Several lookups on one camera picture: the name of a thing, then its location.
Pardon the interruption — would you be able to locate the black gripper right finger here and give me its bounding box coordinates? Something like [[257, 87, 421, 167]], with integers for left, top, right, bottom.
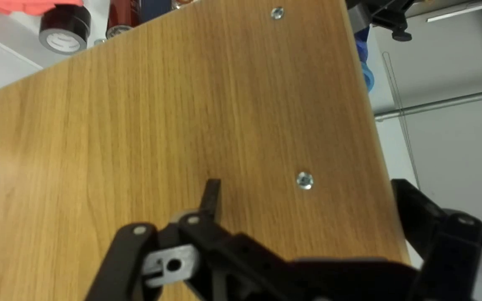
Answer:
[[392, 179, 482, 301]]

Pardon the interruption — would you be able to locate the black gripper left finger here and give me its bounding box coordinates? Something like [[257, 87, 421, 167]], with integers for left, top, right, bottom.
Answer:
[[84, 177, 288, 301]]

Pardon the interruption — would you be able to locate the dark red can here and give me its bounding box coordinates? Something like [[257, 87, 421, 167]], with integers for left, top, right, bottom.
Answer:
[[106, 0, 141, 38]]

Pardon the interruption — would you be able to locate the black tape roll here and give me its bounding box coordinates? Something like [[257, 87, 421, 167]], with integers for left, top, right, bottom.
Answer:
[[39, 5, 91, 55]]

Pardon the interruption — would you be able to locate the pink red cloth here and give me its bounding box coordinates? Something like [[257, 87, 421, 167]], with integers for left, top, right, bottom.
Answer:
[[0, 0, 84, 15]]

